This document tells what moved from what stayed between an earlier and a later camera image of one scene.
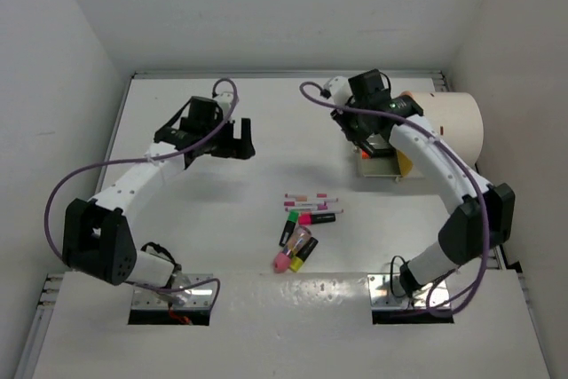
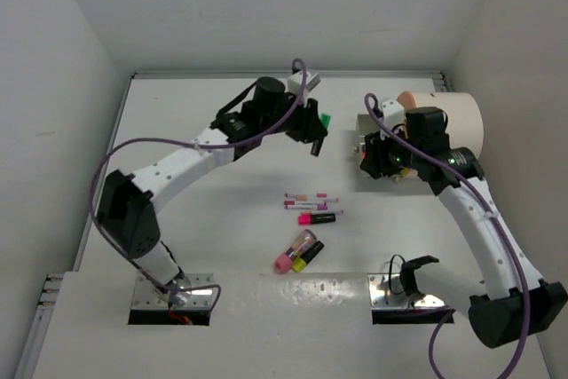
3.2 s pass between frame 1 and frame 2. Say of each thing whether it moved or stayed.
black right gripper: moved
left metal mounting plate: stayed
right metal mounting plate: stayed
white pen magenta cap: stayed
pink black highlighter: stayed
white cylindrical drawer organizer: stayed
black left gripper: moved
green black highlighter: moved
